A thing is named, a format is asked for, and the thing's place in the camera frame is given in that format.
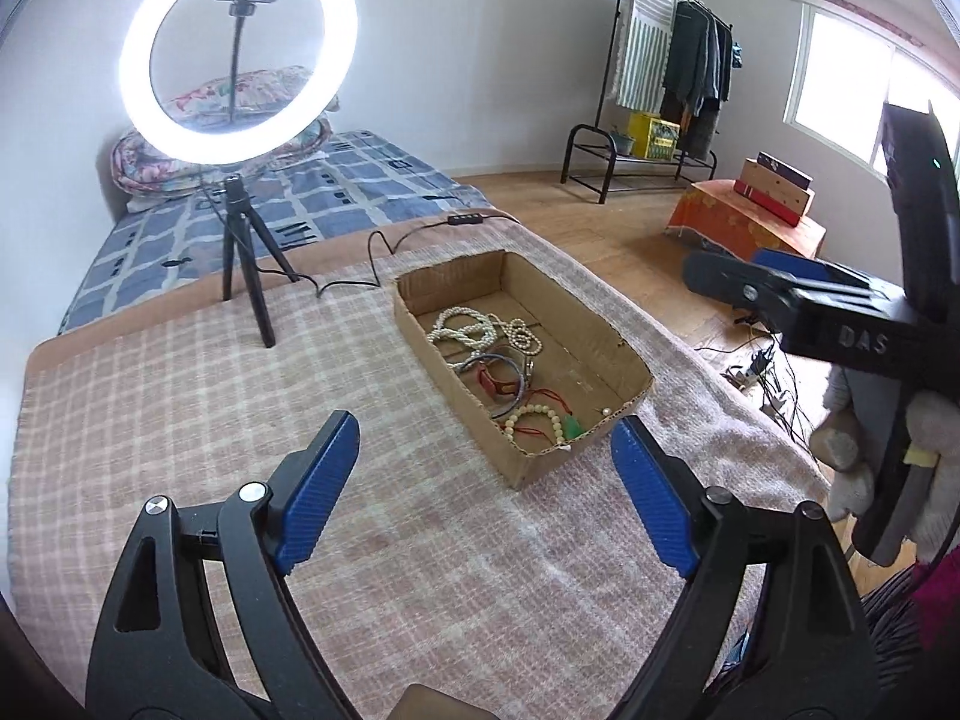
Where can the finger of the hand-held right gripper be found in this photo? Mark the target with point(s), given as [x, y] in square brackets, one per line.
[720, 277]
[795, 264]

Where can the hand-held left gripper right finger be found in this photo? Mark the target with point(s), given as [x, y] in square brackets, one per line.
[652, 495]

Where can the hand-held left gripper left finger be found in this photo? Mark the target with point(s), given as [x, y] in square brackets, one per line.
[319, 495]

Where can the cardboard box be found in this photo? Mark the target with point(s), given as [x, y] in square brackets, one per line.
[570, 360]

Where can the person's right forearm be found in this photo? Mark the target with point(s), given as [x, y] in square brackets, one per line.
[937, 600]

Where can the person's right hand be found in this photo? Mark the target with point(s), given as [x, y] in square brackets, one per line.
[840, 450]

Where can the orange cloth-covered table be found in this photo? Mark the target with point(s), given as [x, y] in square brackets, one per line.
[720, 214]

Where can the wooden box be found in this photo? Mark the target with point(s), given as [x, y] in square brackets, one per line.
[772, 181]

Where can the dark patterned box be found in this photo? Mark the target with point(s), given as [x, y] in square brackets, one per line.
[784, 167]

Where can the green pendant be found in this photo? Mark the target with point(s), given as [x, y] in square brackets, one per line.
[574, 429]

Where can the yellow crate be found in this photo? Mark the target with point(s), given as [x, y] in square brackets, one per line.
[652, 135]

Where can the small plant pot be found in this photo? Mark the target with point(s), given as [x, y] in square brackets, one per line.
[621, 141]

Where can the window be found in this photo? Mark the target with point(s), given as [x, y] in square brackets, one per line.
[840, 75]

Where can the dark hanging clothes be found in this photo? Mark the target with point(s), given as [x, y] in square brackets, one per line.
[697, 67]

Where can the dark bangle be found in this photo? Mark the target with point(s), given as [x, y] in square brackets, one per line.
[487, 356]

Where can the striped towel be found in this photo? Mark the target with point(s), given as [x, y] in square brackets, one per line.
[645, 37]

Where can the black tripod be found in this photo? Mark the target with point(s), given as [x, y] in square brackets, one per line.
[240, 240]

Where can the brown mattress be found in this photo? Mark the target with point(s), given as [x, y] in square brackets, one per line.
[112, 319]

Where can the black clothes rack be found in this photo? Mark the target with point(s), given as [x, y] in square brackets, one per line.
[616, 15]

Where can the blue checked bed sheet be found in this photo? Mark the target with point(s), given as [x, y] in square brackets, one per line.
[360, 180]

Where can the folded floral quilt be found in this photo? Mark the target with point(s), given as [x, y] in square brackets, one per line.
[142, 165]

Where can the floral pillow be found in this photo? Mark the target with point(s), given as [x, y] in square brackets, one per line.
[270, 90]

